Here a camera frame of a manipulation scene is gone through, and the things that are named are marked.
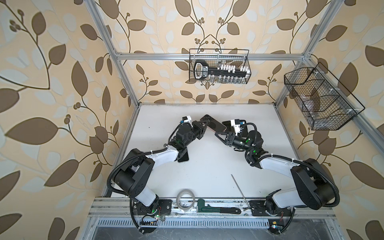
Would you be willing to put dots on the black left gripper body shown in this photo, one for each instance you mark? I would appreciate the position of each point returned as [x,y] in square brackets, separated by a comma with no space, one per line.
[198,127]

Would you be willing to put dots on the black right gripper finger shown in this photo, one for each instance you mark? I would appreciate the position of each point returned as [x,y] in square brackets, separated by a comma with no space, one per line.
[221,134]
[222,138]

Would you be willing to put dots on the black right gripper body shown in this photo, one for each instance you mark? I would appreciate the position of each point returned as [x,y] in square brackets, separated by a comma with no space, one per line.
[232,136]

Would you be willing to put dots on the black phone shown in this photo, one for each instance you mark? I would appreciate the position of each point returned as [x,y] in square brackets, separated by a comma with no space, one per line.
[229,126]
[183,155]

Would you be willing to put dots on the black phone case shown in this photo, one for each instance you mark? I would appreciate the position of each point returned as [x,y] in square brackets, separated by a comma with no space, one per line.
[243,129]

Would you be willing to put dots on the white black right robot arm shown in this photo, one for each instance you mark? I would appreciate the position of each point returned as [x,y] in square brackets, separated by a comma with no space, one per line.
[314,188]

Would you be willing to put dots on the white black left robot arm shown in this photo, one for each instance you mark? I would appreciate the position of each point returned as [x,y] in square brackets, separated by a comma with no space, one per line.
[131,176]

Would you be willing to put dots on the thin metal rod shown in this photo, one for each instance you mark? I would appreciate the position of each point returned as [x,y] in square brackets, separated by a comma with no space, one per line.
[244,198]

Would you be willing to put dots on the black socket set holder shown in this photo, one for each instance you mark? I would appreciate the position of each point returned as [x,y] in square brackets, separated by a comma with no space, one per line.
[220,73]

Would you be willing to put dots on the clear tape roll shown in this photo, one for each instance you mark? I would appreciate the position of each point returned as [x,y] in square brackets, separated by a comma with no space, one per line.
[185,200]

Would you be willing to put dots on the green black pipe wrench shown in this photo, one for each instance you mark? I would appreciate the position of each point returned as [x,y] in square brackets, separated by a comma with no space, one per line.
[203,208]

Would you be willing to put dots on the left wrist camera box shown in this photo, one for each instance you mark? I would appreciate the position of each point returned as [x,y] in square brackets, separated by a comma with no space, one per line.
[186,119]

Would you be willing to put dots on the black wire basket back wall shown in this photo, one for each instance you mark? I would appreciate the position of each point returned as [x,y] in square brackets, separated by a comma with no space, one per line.
[237,57]

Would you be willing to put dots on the black wire basket wall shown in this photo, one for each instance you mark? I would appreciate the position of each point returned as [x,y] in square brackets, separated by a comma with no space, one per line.
[237,57]
[326,103]

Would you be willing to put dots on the black wire basket right wall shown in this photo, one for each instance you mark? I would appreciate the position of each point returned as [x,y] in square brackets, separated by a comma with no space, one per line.
[326,103]

